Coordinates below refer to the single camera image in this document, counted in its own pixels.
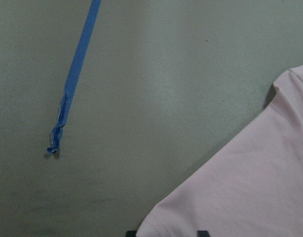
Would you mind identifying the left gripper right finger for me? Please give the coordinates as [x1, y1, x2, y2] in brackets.
[197, 230, 210, 237]

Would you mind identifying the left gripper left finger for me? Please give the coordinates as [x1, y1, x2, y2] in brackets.
[125, 230, 137, 237]

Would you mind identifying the pink Snoopy t-shirt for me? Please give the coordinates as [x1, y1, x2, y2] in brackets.
[137, 65, 303, 237]

